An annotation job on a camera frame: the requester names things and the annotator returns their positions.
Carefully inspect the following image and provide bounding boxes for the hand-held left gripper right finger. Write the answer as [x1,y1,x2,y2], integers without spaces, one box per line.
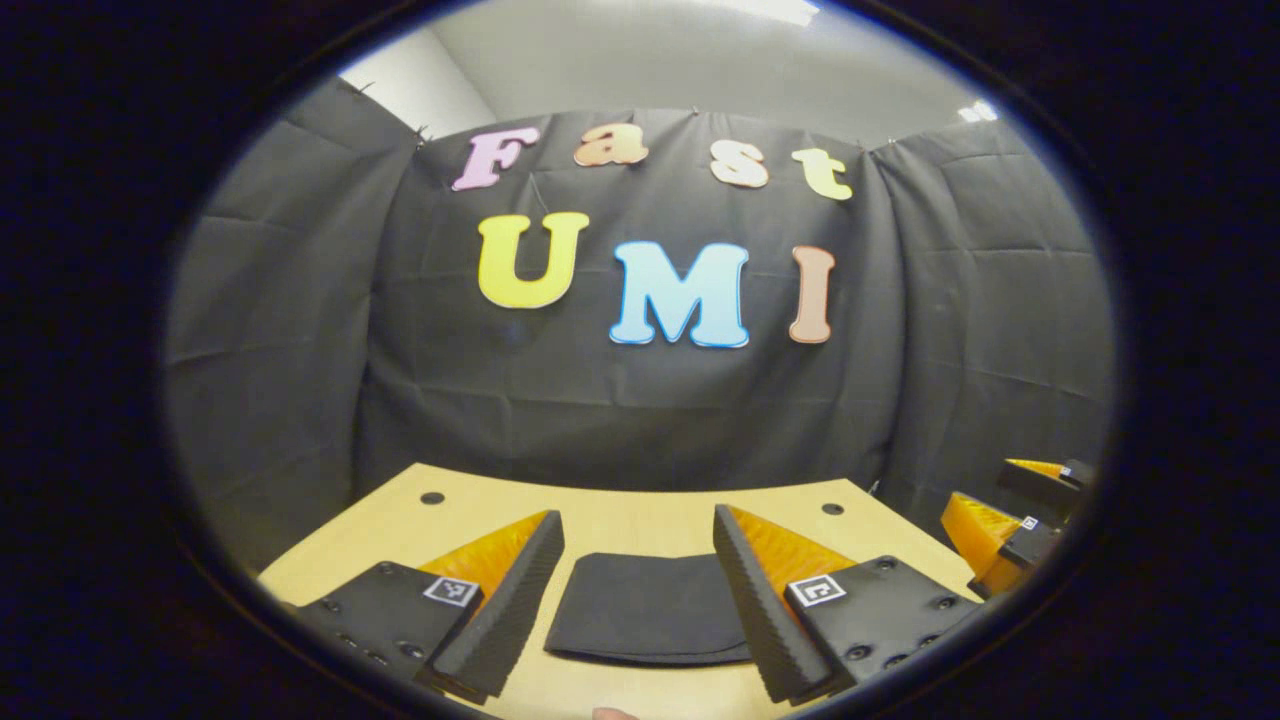
[711,503,984,707]

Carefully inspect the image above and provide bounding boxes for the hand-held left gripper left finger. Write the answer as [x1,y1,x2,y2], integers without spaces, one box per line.
[293,509,567,701]

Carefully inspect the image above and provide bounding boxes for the dark grey jeans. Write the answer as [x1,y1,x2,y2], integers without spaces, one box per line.
[545,552,753,667]

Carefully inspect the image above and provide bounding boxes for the black backdrop cloth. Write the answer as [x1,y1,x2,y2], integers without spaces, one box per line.
[165,80,1116,571]

